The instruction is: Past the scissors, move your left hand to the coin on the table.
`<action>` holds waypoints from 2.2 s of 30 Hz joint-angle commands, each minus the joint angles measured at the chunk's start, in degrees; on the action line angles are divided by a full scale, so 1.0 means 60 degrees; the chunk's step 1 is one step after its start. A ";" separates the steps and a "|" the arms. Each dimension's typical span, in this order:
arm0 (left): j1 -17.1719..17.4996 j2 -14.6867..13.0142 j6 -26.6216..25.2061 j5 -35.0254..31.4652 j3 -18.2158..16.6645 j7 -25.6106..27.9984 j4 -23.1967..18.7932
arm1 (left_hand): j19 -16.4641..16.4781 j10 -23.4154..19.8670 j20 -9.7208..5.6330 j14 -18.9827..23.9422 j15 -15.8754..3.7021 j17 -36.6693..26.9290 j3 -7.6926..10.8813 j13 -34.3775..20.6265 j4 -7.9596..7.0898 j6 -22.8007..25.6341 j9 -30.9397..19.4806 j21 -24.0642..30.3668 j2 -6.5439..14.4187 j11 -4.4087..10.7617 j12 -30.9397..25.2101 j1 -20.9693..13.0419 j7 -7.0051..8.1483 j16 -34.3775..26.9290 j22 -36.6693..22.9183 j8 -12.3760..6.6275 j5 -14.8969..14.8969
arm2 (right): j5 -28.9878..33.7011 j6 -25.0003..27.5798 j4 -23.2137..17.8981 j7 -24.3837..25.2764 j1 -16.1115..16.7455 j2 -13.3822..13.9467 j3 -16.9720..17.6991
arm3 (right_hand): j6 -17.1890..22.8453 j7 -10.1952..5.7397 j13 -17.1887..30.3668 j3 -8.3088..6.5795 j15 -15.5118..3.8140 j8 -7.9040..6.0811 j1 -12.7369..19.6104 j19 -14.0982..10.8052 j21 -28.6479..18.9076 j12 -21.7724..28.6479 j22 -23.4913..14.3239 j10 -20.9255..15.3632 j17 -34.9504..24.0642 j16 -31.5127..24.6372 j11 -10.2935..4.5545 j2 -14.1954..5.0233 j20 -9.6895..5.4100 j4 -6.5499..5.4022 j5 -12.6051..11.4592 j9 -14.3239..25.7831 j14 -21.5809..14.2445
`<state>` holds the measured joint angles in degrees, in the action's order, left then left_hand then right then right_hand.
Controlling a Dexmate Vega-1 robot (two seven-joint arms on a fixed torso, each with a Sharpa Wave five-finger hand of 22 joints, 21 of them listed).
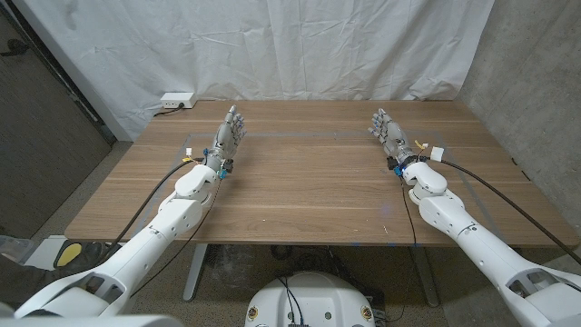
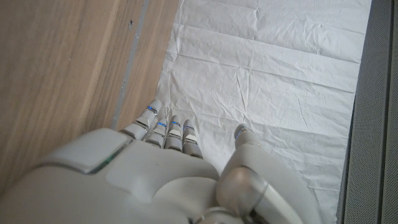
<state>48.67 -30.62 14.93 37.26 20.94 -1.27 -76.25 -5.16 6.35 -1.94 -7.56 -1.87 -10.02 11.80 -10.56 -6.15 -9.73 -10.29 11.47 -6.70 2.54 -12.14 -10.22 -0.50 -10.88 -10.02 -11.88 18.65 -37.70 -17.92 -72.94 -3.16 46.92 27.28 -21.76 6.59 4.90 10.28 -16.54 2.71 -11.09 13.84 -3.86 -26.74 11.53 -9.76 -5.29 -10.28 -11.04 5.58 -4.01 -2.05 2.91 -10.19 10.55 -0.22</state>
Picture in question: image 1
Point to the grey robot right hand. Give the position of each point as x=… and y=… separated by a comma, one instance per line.
x=392, y=136

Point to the white floor board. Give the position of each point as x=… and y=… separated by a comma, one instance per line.
x=43, y=254

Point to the white robot head housing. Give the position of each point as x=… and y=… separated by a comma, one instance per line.
x=91, y=321

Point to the black yellow foot pedal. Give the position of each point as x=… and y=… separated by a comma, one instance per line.
x=68, y=254

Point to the white wrinkled backdrop sheet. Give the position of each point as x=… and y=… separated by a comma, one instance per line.
x=272, y=45

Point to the dark trouser leg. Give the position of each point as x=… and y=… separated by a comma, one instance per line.
x=32, y=281

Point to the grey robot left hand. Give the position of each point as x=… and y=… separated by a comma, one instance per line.
x=226, y=136

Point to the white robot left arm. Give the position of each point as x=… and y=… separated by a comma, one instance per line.
x=154, y=236

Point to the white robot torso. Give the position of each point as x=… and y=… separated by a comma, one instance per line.
x=308, y=300

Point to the grey table leg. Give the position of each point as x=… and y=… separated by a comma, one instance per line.
x=195, y=272
x=426, y=277

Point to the clear plastic box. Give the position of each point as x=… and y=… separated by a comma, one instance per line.
x=13, y=249

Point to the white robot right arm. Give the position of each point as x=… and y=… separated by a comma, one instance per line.
x=481, y=245

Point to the white power strip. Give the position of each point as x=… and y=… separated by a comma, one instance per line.
x=178, y=100

